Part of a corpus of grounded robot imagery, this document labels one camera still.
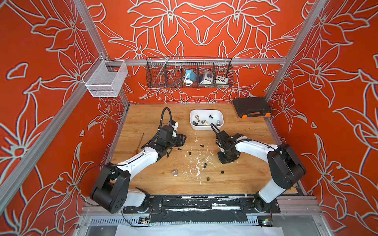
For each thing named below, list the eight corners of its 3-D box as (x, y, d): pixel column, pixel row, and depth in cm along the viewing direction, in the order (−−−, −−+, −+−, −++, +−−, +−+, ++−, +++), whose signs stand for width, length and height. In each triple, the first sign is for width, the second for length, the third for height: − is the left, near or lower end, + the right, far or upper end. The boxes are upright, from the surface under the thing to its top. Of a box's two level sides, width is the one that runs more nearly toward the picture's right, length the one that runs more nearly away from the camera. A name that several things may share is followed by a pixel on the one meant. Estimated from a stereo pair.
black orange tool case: (237, 119, 112) (239, 115, 107) (232, 102, 124) (233, 97, 120) (272, 119, 112) (276, 115, 107) (264, 102, 124) (266, 97, 120)
